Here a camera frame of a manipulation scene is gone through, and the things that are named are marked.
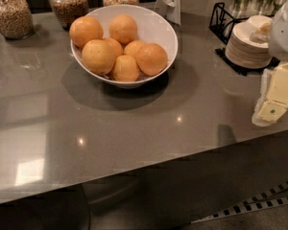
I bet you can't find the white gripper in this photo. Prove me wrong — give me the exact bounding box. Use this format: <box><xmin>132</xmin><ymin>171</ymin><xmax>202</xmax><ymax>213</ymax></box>
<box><xmin>252</xmin><ymin>61</ymin><xmax>288</xmax><ymax>127</ymax></box>

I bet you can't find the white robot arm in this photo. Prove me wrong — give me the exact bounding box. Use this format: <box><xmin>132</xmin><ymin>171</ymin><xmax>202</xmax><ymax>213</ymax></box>
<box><xmin>252</xmin><ymin>0</ymin><xmax>288</xmax><ymax>127</ymax></box>

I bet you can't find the white ceramic bowl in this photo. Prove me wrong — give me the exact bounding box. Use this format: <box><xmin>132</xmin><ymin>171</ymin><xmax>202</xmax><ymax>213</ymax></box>
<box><xmin>70</xmin><ymin>5</ymin><xmax>178</xmax><ymax>89</ymax></box>

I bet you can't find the stack of white plates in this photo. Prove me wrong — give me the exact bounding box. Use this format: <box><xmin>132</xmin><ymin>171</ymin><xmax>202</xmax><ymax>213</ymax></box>
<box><xmin>225</xmin><ymin>15</ymin><xmax>272</xmax><ymax>69</ymax></box>

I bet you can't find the black white striped floor tape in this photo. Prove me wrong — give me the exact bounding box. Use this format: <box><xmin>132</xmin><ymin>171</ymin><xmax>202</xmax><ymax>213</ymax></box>
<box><xmin>194</xmin><ymin>180</ymin><xmax>288</xmax><ymax>223</ymax></box>

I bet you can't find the upturned glass left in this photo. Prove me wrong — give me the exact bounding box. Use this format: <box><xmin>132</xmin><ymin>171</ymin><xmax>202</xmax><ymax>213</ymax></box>
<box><xmin>229</xmin><ymin>0</ymin><xmax>250</xmax><ymax>18</ymax></box>

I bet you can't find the upturned glass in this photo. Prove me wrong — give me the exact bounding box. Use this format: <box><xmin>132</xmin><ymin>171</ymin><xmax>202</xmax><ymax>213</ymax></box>
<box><xmin>229</xmin><ymin>0</ymin><xmax>250</xmax><ymax>18</ymax></box>
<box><xmin>253</xmin><ymin>0</ymin><xmax>273</xmax><ymax>14</ymax></box>

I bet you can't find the upturned glass right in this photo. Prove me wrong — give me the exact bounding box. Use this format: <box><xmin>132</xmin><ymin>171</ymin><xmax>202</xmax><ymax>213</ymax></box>
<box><xmin>253</xmin><ymin>0</ymin><xmax>273</xmax><ymax>14</ymax></box>

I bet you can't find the orange front right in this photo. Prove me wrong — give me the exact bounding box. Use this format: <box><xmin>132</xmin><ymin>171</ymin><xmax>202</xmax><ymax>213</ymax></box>
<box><xmin>135</xmin><ymin>43</ymin><xmax>168</xmax><ymax>76</ymax></box>

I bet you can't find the orange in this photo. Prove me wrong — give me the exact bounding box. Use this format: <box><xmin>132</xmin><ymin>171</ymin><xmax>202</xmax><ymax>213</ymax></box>
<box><xmin>135</xmin><ymin>43</ymin><xmax>168</xmax><ymax>76</ymax></box>
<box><xmin>111</xmin><ymin>55</ymin><xmax>140</xmax><ymax>82</ymax></box>
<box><xmin>108</xmin><ymin>14</ymin><xmax>137</xmax><ymax>45</ymax></box>
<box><xmin>82</xmin><ymin>39</ymin><xmax>116</xmax><ymax>76</ymax></box>
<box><xmin>69</xmin><ymin>16</ymin><xmax>104</xmax><ymax>48</ymax></box>

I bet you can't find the white paper card stand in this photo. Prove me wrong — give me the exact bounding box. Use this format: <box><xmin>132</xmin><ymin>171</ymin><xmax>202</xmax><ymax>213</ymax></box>
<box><xmin>155</xmin><ymin>0</ymin><xmax>181</xmax><ymax>25</ymax></box>

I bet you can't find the orange front middle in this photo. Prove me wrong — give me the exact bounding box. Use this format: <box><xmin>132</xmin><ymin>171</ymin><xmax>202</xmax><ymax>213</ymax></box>
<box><xmin>111</xmin><ymin>55</ymin><xmax>140</xmax><ymax>82</ymax></box>

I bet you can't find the orange centre right small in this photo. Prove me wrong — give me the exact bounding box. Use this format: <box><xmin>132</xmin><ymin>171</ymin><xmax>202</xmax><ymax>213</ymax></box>
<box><xmin>124</xmin><ymin>40</ymin><xmax>145</xmax><ymax>57</ymax></box>

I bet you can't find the orange back middle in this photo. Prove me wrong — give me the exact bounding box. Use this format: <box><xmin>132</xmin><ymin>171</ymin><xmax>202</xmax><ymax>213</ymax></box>
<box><xmin>108</xmin><ymin>14</ymin><xmax>137</xmax><ymax>45</ymax></box>

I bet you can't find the orange front left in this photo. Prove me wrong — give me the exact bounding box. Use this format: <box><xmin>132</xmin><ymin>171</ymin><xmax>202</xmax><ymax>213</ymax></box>
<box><xmin>82</xmin><ymin>39</ymin><xmax>116</xmax><ymax>76</ymax></box>

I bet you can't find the orange back left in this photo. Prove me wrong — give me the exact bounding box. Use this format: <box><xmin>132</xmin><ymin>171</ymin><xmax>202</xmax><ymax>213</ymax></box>
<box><xmin>69</xmin><ymin>16</ymin><xmax>104</xmax><ymax>48</ymax></box>

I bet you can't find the glass jar of grains middle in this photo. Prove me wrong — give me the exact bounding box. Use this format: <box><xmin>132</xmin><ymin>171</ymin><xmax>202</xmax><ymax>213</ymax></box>
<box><xmin>48</xmin><ymin>0</ymin><xmax>89</xmax><ymax>30</ymax></box>

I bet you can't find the glass jar of grains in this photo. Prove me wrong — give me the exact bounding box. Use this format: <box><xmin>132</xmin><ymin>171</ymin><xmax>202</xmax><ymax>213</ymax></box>
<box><xmin>0</xmin><ymin>0</ymin><xmax>34</xmax><ymax>39</ymax></box>
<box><xmin>48</xmin><ymin>0</ymin><xmax>89</xmax><ymax>30</ymax></box>

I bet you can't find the glass jar of grains left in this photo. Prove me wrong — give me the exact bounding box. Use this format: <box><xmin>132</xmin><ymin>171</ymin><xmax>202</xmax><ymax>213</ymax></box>
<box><xmin>0</xmin><ymin>0</ymin><xmax>34</xmax><ymax>39</ymax></box>

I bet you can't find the black wire rack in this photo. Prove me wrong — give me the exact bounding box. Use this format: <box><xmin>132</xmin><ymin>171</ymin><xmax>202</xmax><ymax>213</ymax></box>
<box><xmin>209</xmin><ymin>2</ymin><xmax>279</xmax><ymax>76</ymax></box>

